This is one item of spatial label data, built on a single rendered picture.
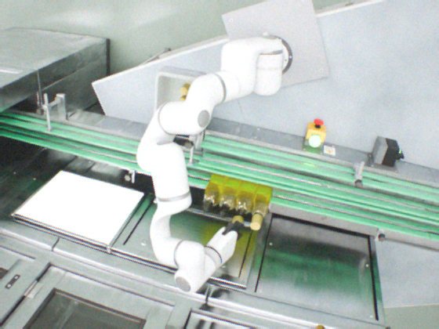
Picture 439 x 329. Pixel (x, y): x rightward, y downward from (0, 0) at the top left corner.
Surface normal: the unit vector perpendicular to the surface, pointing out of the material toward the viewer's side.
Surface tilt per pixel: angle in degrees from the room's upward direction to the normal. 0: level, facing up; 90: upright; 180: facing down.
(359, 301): 90
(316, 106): 0
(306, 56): 3
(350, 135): 0
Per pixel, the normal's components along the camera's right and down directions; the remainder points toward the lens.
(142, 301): 0.11, -0.84
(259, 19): -0.19, 0.48
